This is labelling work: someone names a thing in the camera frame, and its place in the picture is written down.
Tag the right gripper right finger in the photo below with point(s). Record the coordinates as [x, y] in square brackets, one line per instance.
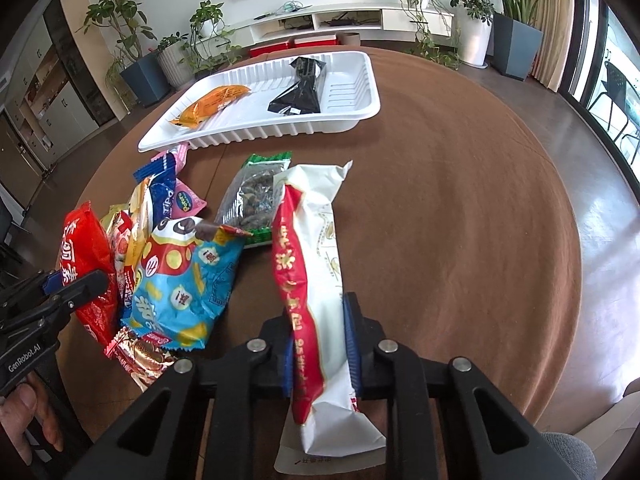
[357, 339]

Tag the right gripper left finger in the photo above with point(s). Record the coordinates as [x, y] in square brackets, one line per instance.
[287, 367]

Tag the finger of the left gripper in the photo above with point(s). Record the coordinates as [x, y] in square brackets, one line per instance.
[81, 291]

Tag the red white fruit packet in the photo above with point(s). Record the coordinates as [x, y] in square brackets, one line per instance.
[117, 224]

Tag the light blue cartoon snack bag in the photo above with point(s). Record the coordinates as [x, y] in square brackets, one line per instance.
[183, 282]

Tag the white and red snack bag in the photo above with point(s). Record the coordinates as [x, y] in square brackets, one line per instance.
[307, 270]

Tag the blue yellow cake bag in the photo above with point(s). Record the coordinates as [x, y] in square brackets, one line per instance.
[149, 203]

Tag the green clear nut packet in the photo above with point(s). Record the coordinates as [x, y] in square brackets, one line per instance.
[248, 202]

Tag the pink snack packet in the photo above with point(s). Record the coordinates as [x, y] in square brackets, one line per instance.
[185, 202]

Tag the orange snack packet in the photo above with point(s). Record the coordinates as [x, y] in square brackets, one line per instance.
[209, 105]

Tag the black snack packet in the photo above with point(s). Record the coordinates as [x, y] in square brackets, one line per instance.
[304, 95]

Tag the person's left hand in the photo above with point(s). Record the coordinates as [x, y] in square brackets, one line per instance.
[27, 402]

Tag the red brown chocolate packet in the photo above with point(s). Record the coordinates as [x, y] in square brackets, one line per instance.
[142, 361]

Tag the wooden shelving cabinet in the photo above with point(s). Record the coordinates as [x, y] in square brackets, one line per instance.
[52, 104]

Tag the white plastic tray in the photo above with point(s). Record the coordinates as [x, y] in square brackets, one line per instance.
[348, 94]

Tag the plant in white ribbed pot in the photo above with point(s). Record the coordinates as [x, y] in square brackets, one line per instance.
[172, 56]

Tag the red storage box left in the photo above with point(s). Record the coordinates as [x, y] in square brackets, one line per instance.
[269, 48]

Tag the red storage box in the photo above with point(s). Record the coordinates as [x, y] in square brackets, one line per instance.
[269, 48]
[316, 41]

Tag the trailing ivy plant left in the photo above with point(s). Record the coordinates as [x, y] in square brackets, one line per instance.
[209, 45]

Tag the tall plant blue-grey pot left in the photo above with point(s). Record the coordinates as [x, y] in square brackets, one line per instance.
[137, 66]

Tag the red storage box right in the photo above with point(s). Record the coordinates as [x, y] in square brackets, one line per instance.
[316, 41]

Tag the small beige pot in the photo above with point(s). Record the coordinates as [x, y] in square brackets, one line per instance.
[351, 39]

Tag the white tv cabinet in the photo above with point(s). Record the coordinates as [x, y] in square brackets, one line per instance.
[374, 22]

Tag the trailing plant on cabinet right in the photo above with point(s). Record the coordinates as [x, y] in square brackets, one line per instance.
[435, 37]

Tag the large plant blue-grey pot right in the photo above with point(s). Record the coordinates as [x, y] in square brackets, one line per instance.
[516, 38]

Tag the plant in white pot right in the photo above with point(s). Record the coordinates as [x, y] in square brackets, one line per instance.
[473, 23]

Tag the black balcony chair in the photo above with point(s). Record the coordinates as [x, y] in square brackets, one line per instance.
[615, 106]

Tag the beige curtain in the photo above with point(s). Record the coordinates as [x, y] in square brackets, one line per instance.
[554, 18]

